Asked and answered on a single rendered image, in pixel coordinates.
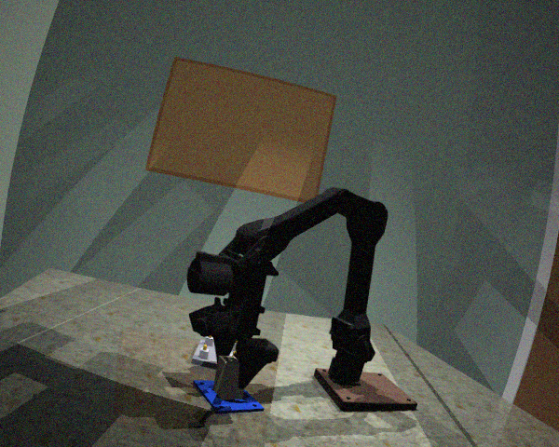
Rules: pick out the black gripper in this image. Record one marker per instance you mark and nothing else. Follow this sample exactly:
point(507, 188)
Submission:
point(252, 354)

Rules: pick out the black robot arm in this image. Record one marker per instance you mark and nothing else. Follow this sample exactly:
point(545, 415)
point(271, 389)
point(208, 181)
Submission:
point(262, 240)

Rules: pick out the blue board with square handle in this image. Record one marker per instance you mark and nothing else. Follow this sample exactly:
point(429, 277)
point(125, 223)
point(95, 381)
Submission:
point(224, 394)

